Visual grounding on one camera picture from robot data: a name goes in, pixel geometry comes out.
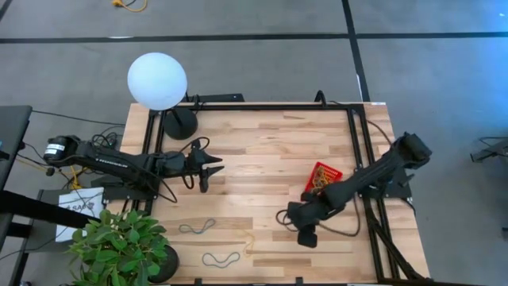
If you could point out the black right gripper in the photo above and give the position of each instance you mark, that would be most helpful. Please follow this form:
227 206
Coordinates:
309 212

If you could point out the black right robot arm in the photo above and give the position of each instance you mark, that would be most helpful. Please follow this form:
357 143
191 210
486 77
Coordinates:
369 178

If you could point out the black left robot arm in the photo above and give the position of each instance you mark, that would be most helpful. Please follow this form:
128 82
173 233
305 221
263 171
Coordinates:
111 161

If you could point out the white globe lamp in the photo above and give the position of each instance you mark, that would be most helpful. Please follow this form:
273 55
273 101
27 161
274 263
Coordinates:
156 81

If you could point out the white label sticker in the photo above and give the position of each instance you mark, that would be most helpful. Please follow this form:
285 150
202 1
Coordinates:
379 103

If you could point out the black power strip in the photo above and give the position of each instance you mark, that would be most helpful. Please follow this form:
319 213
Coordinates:
222 97

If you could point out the black beam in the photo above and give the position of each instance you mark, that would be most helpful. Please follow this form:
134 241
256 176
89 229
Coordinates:
31 207

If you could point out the red plastic mesh bin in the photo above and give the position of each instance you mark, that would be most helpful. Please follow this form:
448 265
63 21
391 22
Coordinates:
335 173

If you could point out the green potted plant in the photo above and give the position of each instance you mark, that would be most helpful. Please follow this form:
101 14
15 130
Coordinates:
119 246

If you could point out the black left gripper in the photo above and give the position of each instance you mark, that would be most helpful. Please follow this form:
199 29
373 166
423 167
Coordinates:
196 165

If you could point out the black floor stand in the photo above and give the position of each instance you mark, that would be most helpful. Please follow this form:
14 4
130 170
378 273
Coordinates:
494 151

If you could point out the black aluminium table frame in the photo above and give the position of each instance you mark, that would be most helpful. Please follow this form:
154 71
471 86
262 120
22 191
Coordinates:
278 107

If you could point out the dark grey desk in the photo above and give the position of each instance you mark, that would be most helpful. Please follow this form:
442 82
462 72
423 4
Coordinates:
14 135

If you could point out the white paper sheet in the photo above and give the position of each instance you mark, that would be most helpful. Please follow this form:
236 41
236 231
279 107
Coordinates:
79 202

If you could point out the teal rubber band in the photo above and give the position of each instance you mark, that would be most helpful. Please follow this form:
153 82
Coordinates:
220 263
198 230

